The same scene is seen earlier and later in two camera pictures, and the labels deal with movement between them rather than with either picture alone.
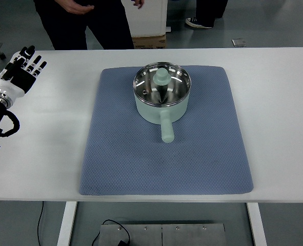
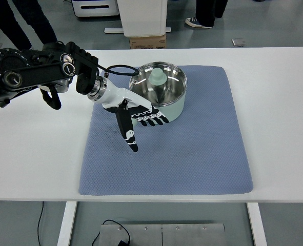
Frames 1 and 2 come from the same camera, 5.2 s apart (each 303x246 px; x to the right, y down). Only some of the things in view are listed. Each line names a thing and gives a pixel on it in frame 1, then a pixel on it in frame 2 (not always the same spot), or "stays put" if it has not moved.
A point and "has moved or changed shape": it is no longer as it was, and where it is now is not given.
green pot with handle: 161,92 has moved or changed shape
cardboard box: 149,42 stays put
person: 65,23 -> 1,11
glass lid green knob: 162,83 stays put
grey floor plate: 238,42 stays put
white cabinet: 150,20 stays put
